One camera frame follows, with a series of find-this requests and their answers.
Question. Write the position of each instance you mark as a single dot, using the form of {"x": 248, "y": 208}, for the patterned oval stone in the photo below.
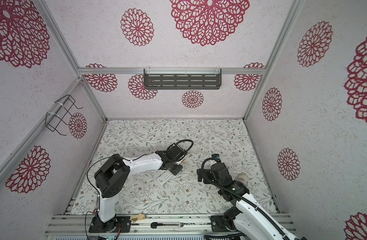
{"x": 244, "y": 179}

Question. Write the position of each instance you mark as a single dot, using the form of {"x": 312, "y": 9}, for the white remote control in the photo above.
{"x": 164, "y": 178}

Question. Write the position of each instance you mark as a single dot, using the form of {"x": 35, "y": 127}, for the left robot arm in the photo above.
{"x": 112, "y": 175}

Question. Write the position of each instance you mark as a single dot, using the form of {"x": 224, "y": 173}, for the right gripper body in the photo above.
{"x": 208, "y": 174}

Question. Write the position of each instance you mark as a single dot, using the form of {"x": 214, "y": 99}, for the grey slotted wall shelf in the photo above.
{"x": 182, "y": 79}

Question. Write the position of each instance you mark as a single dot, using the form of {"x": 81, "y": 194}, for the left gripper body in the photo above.
{"x": 174, "y": 162}

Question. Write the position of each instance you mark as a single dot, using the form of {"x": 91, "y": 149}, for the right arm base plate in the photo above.
{"x": 222, "y": 224}

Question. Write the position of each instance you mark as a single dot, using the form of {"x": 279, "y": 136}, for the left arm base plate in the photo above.
{"x": 117, "y": 224}

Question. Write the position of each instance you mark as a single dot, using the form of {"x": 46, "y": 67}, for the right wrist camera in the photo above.
{"x": 216, "y": 158}

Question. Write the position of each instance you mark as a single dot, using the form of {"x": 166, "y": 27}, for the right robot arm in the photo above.
{"x": 246, "y": 217}

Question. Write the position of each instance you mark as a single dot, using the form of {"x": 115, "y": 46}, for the black wire wall rack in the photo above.
{"x": 56, "y": 118}

